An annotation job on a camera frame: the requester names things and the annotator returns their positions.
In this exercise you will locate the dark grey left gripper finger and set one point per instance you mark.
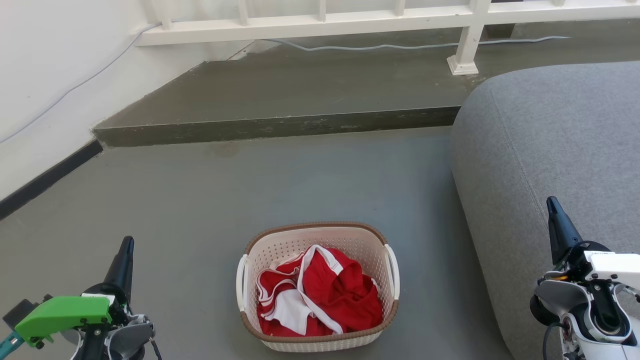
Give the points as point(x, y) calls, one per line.
point(122, 262)

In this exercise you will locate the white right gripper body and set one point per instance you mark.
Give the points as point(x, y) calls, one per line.
point(607, 267)

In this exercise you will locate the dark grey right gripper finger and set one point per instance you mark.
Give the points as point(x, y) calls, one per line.
point(561, 230)

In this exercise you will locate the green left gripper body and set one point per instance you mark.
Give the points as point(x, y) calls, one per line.
point(60, 312)

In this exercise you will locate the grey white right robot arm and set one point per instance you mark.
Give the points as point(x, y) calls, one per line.
point(585, 315)

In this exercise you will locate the cream laundry basket brown rim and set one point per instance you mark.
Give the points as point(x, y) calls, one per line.
point(280, 250)

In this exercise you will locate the red and white garment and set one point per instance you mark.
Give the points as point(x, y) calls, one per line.
point(330, 290)

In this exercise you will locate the grey fabric sofa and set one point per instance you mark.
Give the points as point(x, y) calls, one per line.
point(545, 140)

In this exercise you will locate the black baseboard strip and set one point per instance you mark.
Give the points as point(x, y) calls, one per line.
point(45, 179)

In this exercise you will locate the white wooden railing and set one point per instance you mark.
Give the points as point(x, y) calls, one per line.
point(320, 25)

